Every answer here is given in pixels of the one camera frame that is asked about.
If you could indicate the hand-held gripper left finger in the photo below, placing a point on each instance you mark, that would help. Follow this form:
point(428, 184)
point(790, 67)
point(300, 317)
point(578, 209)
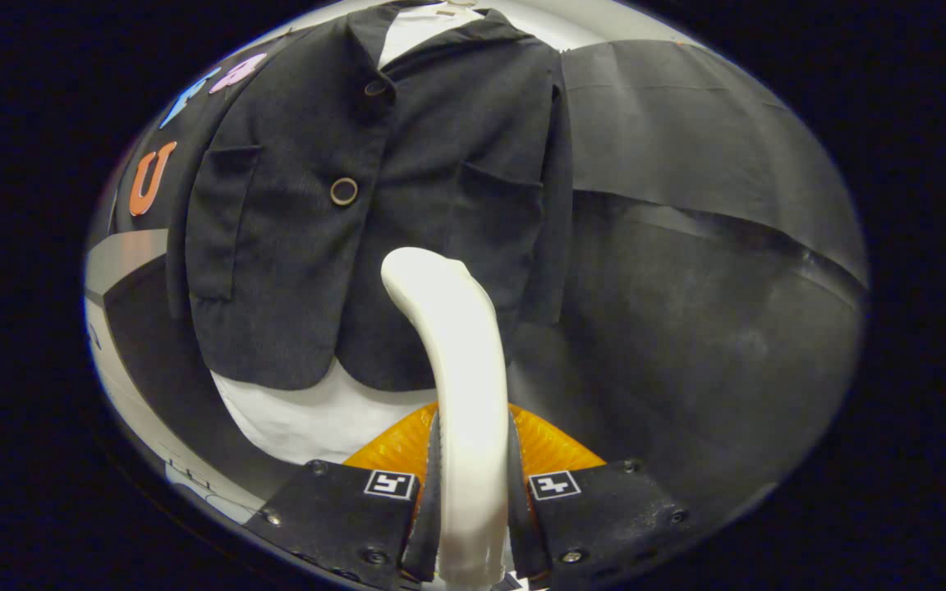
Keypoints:
point(432, 525)

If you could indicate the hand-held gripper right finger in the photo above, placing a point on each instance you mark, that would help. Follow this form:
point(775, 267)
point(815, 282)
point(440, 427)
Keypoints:
point(522, 525)

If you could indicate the white garment steamer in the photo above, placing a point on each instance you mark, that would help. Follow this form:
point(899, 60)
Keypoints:
point(469, 369)

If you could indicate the black suit jacket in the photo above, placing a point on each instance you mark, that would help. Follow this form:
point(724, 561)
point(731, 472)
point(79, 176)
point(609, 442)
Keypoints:
point(440, 148)

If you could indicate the white dress form mannequin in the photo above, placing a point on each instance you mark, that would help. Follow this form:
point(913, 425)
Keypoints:
point(309, 419)

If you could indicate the grey cabinet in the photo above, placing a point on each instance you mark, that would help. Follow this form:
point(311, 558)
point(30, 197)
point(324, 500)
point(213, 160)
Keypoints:
point(153, 361)

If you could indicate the black backdrop cloth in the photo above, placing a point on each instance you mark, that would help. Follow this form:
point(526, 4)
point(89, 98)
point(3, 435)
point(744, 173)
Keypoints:
point(686, 123)

